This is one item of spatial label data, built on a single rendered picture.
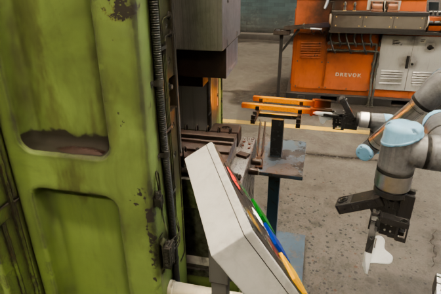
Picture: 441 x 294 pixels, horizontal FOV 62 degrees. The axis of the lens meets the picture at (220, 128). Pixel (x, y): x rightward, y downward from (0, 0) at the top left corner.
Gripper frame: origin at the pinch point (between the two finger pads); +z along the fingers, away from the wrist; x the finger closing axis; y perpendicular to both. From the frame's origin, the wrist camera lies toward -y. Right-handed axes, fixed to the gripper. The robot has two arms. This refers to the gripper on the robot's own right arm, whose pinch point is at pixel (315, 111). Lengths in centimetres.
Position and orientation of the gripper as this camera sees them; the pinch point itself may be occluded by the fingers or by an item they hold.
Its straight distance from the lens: 184.8
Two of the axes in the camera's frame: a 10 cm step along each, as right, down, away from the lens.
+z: -9.6, -1.1, 2.6
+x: 2.8, -3.9, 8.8
